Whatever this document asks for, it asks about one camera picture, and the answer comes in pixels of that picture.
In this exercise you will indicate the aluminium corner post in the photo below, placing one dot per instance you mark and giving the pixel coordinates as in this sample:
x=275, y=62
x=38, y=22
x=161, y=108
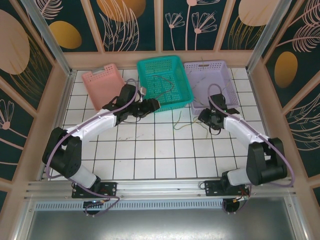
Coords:
x=48, y=37
x=268, y=37

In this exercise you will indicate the pink plastic basket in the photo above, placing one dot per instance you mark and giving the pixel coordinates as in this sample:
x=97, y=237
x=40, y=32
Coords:
x=102, y=85

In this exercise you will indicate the aluminium front rail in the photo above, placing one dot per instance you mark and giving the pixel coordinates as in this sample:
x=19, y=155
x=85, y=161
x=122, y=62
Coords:
x=160, y=187

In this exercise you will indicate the aluminium side rail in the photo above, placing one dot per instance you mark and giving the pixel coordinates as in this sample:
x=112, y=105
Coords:
x=65, y=97

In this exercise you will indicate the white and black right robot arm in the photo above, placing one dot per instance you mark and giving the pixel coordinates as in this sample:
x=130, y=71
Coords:
x=240, y=127

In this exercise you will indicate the black circuit board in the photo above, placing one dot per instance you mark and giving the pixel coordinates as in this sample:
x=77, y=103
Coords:
x=93, y=203

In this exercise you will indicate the teal plastic basket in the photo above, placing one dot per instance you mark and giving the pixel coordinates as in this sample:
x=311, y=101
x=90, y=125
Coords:
x=150, y=67

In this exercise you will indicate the lilac plastic basket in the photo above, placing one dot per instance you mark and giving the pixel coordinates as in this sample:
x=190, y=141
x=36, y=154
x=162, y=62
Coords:
x=215, y=75

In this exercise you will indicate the slotted metal strip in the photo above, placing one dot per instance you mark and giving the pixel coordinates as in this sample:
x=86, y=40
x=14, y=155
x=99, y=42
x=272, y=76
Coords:
x=150, y=205

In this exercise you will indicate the steel sheet panel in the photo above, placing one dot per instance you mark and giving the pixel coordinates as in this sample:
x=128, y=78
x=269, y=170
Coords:
x=160, y=225

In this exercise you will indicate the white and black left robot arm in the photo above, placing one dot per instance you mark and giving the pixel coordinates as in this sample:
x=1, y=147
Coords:
x=95, y=122

